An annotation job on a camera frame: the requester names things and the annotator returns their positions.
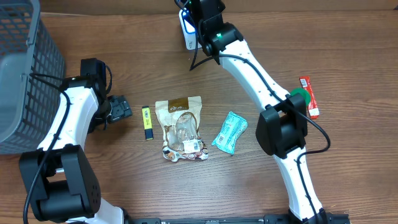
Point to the red snack stick packet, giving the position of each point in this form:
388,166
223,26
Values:
313,109

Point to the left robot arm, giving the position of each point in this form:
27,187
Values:
60,183

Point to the white barcode scanner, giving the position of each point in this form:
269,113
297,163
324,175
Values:
188,30

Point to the brown white snack pouch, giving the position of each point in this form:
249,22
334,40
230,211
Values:
180,122

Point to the teal wet wipes packet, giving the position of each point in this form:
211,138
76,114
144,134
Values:
232,128

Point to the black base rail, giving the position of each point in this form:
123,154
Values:
328,218

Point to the yellow glue stick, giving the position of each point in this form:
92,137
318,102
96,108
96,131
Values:
147,123

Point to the green lid jar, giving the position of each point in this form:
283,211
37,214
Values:
304,93

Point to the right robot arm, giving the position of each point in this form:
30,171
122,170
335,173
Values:
282,124

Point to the grey plastic mesh basket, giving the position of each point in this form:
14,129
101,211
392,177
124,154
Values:
28,106

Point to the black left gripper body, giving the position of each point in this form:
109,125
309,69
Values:
121,108

